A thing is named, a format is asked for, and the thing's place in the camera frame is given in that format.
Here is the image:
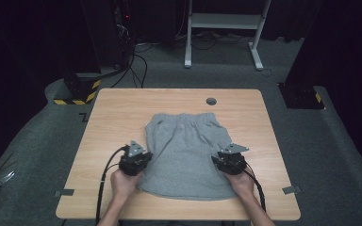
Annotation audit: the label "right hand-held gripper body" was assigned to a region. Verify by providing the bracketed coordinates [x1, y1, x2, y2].
[216, 142, 250, 176]

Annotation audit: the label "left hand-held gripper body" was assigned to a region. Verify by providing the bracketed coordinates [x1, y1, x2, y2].
[118, 139, 149, 177]

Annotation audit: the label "gray shorts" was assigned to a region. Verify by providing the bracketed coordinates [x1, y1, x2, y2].
[136, 112, 242, 202]

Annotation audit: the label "person's right hand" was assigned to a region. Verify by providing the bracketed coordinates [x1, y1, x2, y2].
[223, 169, 255, 200]

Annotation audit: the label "person's left hand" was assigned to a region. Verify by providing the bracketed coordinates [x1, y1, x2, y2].
[110, 168, 144, 202]

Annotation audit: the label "gray tape piece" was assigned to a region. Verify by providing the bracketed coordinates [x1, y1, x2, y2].
[281, 186, 302, 195]
[54, 188, 75, 198]

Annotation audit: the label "black yellow striped stand base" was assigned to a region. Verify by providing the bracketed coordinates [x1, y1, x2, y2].
[53, 73, 102, 106]

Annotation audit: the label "dark equipment rack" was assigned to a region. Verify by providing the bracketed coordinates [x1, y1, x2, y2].
[80, 0, 137, 70]

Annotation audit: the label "white metal stand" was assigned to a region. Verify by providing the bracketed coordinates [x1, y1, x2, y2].
[184, 0, 272, 72]

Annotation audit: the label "dark curtain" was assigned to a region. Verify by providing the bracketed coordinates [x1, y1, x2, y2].
[0, 0, 83, 177]
[284, 0, 362, 177]

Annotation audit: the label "left hand-held gripper black cable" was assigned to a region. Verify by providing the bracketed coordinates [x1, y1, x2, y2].
[94, 144, 130, 226]

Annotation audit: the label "hand-held gripper black cable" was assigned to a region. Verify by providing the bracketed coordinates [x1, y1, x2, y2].
[94, 144, 130, 226]
[243, 161, 267, 212]

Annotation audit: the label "right hand-held gripper black cable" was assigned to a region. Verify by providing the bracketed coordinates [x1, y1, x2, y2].
[243, 161, 267, 212]

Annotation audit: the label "black floor cables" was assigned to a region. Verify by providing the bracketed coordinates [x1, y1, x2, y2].
[110, 41, 154, 89]

